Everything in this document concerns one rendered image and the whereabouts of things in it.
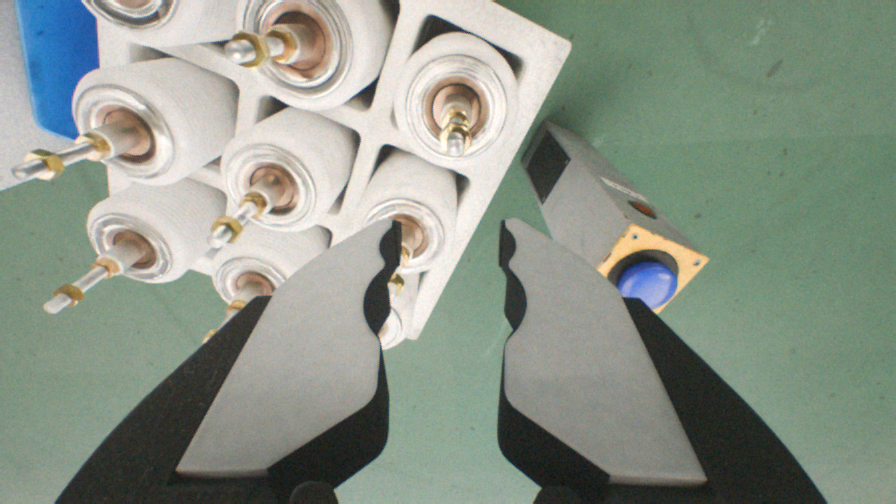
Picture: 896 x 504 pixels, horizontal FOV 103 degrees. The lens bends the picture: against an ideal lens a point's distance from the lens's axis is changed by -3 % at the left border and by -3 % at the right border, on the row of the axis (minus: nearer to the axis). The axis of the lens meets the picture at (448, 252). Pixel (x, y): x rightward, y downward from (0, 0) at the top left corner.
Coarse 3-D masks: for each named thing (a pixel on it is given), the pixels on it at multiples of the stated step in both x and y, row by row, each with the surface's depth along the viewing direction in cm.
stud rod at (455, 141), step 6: (450, 120) 23; (456, 120) 23; (456, 132) 20; (450, 138) 20; (456, 138) 20; (462, 138) 20; (450, 144) 20; (456, 144) 19; (462, 144) 20; (450, 150) 20; (456, 150) 20; (462, 150) 20; (456, 156) 20
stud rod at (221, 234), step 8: (240, 208) 27; (248, 208) 27; (256, 208) 28; (232, 216) 26; (240, 216) 26; (248, 216) 27; (216, 232) 24; (224, 232) 24; (208, 240) 24; (216, 240) 24; (224, 240) 24
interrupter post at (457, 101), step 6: (450, 96) 27; (456, 96) 26; (462, 96) 27; (444, 102) 27; (450, 102) 25; (456, 102) 25; (462, 102) 25; (468, 102) 27; (444, 108) 25; (462, 108) 25; (468, 108) 25; (444, 114) 25; (468, 114) 25
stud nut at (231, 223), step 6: (222, 216) 25; (228, 216) 25; (216, 222) 24; (222, 222) 24; (228, 222) 24; (234, 222) 25; (216, 228) 25; (228, 228) 25; (234, 228) 25; (240, 228) 25; (234, 234) 25; (240, 234) 26; (228, 240) 25; (234, 240) 25
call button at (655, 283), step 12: (636, 264) 27; (648, 264) 26; (660, 264) 26; (624, 276) 27; (636, 276) 26; (648, 276) 26; (660, 276) 26; (672, 276) 26; (624, 288) 26; (636, 288) 26; (648, 288) 26; (660, 288) 26; (672, 288) 26; (648, 300) 27; (660, 300) 27
